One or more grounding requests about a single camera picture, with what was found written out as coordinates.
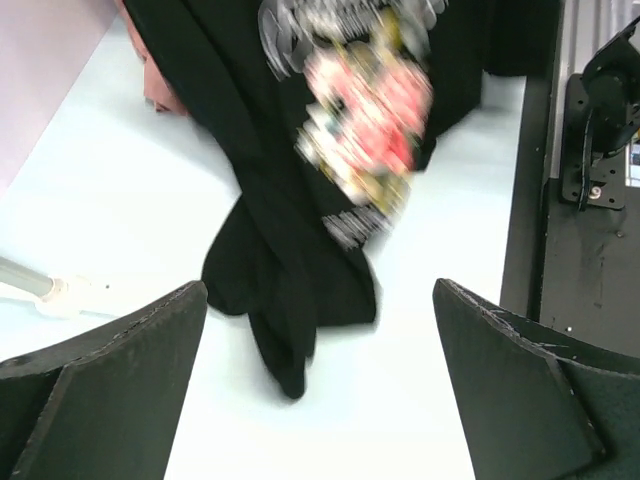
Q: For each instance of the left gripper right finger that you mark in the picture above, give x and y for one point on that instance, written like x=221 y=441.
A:
x=535 y=403

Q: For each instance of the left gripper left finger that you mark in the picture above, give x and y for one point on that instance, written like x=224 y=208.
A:
x=104 y=404

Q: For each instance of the black t-shirt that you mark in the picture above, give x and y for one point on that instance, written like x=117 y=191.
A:
x=324 y=109

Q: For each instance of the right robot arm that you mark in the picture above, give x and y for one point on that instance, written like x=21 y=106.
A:
x=601 y=117

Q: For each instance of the pink mario t-shirt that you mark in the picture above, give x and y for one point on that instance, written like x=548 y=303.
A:
x=155 y=89

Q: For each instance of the clothes rack metal frame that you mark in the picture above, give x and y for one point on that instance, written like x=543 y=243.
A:
x=62 y=297

